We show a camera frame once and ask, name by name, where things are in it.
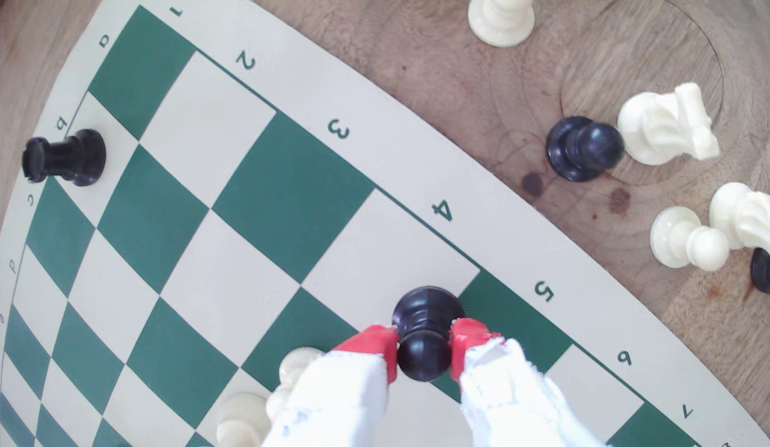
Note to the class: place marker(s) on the black chess piece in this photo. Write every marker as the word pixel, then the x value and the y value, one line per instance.
pixel 769 273

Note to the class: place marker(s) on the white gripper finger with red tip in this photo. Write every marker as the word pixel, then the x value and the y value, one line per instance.
pixel 341 397
pixel 509 397

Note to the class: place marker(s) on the black chess rook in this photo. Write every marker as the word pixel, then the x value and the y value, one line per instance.
pixel 68 157

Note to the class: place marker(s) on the white chess bishop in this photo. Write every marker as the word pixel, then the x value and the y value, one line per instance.
pixel 242 419

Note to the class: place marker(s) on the white chess knight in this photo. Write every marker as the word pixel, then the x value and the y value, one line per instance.
pixel 742 214
pixel 661 127

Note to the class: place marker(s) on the white chess pawn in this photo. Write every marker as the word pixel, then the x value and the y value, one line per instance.
pixel 300 365
pixel 683 239

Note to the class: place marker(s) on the black chess pawn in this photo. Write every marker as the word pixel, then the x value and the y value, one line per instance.
pixel 425 332
pixel 583 149

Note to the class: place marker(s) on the green and cream chess mat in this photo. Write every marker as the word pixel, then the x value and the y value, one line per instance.
pixel 285 198

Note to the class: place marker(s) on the white chess piece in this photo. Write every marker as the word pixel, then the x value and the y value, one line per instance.
pixel 502 22

